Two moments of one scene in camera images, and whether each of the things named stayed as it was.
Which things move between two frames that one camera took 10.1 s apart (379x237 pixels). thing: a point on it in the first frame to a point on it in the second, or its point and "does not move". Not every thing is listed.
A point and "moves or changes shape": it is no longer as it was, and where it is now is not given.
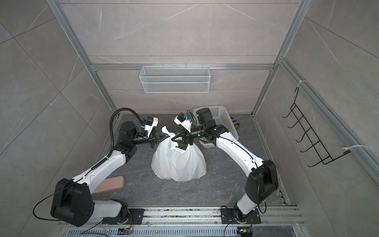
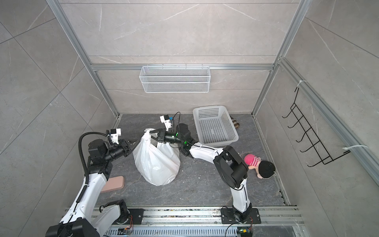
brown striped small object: (235, 122) does not move
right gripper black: (188, 137) to (164, 136)
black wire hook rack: (311, 139) does not move
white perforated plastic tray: (220, 115) does not move
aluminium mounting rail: (197, 222) does not move
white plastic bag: (170, 163) moves or changes shape
